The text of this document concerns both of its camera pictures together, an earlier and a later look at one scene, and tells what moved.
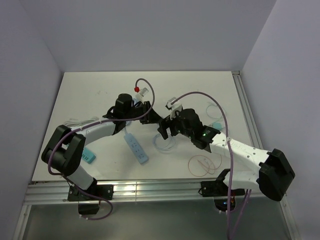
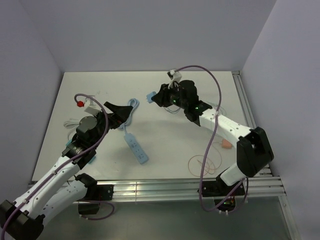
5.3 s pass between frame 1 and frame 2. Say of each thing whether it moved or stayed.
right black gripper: moved
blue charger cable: moved
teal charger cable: moved
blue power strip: stayed
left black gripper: moved
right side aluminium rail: stayed
